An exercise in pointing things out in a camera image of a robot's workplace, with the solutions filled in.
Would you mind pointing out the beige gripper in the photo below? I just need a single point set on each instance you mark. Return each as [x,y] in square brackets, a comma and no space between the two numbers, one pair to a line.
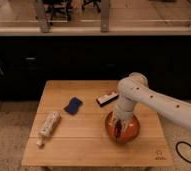
[124,132]

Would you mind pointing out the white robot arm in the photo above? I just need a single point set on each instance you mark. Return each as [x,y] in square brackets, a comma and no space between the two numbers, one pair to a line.
[134,89]

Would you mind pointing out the orange ceramic bowl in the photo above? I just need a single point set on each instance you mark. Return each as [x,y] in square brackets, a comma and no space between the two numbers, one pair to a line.
[132,125]

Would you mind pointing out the black and white eraser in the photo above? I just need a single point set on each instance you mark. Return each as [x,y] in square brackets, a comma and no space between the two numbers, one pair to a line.
[107,98]

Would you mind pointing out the blue sponge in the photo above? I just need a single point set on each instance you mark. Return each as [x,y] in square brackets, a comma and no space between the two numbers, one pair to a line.
[73,106]

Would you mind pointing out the wooden table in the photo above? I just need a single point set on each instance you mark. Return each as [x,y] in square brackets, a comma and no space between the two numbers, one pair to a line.
[81,139]

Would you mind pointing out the dark cabinet counter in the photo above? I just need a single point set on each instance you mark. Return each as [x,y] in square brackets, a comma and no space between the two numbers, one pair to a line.
[28,62]

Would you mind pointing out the black office chair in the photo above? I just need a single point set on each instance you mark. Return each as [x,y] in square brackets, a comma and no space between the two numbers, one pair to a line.
[55,7]

